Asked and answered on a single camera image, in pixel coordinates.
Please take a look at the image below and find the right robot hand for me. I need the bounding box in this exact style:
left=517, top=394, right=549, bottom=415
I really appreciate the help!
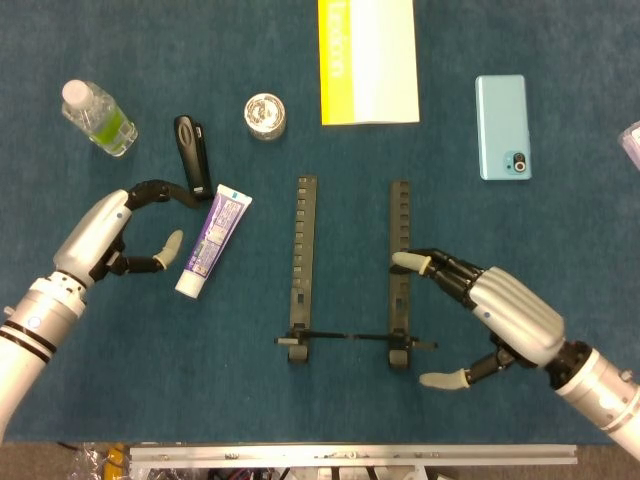
left=388, top=247, right=567, bottom=392

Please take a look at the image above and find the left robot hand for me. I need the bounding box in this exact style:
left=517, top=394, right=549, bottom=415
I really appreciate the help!
left=52, top=179, right=201, bottom=290

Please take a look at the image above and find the black folding laptop stand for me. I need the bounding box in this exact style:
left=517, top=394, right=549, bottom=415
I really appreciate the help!
left=273, top=174, right=439, bottom=370

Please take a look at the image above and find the clear bottle green label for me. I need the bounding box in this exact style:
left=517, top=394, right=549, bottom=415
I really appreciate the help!
left=60, top=78, right=139, bottom=158

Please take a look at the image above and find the purple white toothpaste tube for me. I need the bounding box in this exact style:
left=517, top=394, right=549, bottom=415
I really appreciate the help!
left=174, top=183, right=254, bottom=300

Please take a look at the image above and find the black stapler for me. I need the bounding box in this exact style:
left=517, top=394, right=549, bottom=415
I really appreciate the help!
left=173, top=114, right=215, bottom=203

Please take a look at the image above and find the light blue smartphone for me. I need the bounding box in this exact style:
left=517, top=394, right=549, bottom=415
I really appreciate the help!
left=474, top=74, right=533, bottom=182

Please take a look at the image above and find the pink object at edge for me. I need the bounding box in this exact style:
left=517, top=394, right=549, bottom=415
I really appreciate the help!
left=616, top=119, right=640, bottom=174

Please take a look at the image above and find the clear plastic bag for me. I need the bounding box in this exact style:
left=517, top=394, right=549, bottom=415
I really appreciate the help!
left=67, top=443, right=114, bottom=480

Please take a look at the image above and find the yellow white book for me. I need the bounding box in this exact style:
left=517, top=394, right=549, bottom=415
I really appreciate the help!
left=317, top=0, right=421, bottom=127

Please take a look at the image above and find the aluminium frame rail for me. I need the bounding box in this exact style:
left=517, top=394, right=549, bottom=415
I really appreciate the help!
left=128, top=443, right=579, bottom=471

